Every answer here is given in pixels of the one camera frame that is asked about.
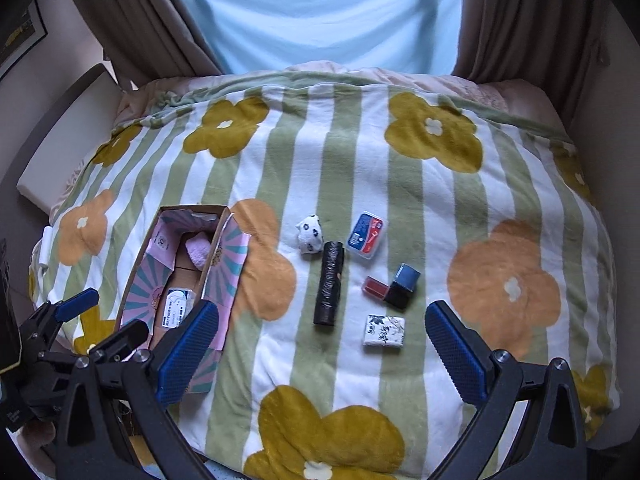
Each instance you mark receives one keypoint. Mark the white board with dark frame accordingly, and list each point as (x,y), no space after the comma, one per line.
(65,135)

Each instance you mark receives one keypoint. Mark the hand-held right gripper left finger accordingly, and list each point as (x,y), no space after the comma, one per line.
(187,355)

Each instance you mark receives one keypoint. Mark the light blue sheer curtain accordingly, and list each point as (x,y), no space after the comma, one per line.
(320,10)

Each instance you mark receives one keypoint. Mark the framed wall picture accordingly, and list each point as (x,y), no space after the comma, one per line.
(20,40)

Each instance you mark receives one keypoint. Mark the white and blue floss box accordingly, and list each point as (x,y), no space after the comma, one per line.
(176,307)

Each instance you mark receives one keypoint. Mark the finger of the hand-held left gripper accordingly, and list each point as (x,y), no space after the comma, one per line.
(120,340)
(75,305)

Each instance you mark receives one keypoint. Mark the striped floral blanket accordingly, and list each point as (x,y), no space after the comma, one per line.
(350,160)

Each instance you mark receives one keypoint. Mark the small blue box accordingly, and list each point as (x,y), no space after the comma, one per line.
(406,275)

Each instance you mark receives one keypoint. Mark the black trash bag roll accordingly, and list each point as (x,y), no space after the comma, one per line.
(328,285)

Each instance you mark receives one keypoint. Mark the red and black box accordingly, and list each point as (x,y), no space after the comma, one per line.
(380,290)

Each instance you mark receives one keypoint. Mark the brown curtain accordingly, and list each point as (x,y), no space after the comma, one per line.
(140,15)
(530,25)

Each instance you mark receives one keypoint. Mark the patterned cardboard box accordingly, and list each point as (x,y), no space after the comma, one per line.
(227,270)

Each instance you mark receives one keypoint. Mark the red and blue floss box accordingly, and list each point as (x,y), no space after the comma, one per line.
(365,235)

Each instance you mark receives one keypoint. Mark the floral print tissue packet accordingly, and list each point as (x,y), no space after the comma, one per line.
(383,331)

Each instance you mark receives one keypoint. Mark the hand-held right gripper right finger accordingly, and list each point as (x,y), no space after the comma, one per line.
(457,360)

